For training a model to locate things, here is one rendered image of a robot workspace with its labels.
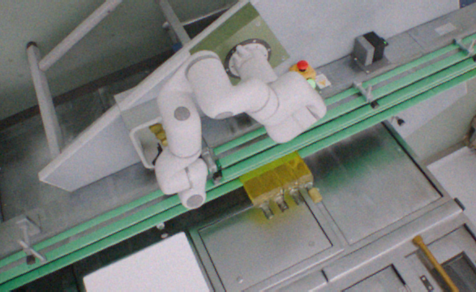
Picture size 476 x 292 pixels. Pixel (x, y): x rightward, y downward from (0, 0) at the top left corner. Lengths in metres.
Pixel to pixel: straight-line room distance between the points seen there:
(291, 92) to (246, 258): 0.73
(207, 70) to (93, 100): 1.28
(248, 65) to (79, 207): 0.78
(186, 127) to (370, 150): 1.04
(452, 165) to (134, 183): 4.45
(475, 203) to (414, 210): 3.66
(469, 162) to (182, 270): 4.47
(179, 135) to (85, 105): 1.23
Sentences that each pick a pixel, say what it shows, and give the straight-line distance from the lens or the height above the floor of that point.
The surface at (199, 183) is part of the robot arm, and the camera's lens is 1.28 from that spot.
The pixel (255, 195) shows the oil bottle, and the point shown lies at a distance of 1.56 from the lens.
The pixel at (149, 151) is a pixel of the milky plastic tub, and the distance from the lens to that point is 1.60.
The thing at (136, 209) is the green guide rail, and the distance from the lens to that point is 1.61.
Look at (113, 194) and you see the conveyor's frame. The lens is 1.64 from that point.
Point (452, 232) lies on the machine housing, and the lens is 1.82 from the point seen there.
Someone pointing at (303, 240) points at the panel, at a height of 1.22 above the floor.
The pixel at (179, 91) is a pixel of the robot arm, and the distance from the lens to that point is 1.08.
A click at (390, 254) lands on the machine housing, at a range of 1.70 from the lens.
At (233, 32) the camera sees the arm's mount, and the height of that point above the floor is 0.81.
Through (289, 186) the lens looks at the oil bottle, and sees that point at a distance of 1.57.
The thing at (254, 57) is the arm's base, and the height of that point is 0.86.
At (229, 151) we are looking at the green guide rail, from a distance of 1.53.
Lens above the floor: 1.75
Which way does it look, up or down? 33 degrees down
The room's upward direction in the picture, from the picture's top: 150 degrees clockwise
